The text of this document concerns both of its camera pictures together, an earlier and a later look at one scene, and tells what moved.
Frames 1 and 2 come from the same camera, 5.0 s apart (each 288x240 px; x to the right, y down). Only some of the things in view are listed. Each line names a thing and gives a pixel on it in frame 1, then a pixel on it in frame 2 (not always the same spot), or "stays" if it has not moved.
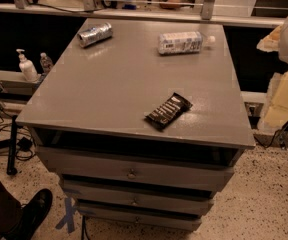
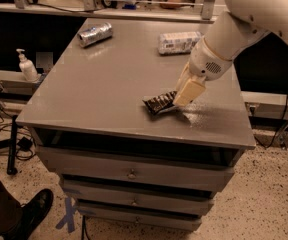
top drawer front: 126,168 stays
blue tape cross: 68,220 stays
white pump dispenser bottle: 27,67 stays
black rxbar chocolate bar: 169,111 -> 155,104
